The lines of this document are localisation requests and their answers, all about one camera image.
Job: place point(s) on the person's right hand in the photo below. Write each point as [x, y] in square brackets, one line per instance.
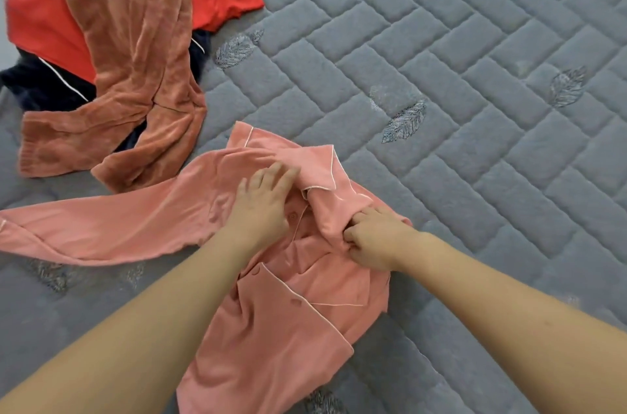
[380, 240]

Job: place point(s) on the person's left hand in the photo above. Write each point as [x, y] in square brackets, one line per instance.
[263, 208]

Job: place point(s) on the pink pajama shirt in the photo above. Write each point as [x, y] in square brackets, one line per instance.
[284, 330]

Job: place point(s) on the brown velvet garment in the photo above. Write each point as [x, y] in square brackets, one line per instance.
[127, 37]

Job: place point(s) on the navy velvet pyjama top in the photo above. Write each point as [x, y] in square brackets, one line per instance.
[44, 85]

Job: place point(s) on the red garment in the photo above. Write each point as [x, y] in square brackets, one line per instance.
[39, 17]

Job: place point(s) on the person's left forearm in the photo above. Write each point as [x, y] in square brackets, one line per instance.
[127, 340]

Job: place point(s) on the person's right forearm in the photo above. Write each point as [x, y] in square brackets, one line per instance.
[529, 330]

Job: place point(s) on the grey quilted mattress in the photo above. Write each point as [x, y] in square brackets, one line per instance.
[441, 37]

